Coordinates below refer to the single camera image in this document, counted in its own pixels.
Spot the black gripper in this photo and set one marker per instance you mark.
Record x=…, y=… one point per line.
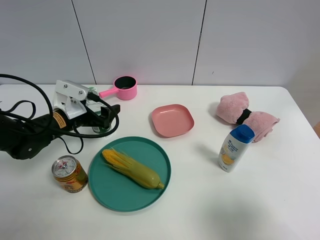
x=89, y=119

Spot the clear water bottle green label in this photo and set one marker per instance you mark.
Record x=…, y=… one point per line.
x=96, y=107

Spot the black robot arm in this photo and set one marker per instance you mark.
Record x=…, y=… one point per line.
x=25, y=139

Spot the pink square plate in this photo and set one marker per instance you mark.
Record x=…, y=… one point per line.
x=172, y=120

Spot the yellow corn cob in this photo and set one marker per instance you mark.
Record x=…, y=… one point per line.
x=129, y=167

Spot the gold drink can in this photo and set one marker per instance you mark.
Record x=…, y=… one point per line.
x=69, y=174

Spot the teal round plate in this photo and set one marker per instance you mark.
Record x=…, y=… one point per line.
x=120, y=193

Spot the pink towel with black band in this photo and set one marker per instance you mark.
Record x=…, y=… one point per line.
x=234, y=109

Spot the white shampoo bottle blue cap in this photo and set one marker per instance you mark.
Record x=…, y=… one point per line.
x=234, y=147

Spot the pink saucepan with handle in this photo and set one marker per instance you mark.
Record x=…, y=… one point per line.
x=124, y=87

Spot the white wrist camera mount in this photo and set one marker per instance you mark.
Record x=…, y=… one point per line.
x=70, y=97

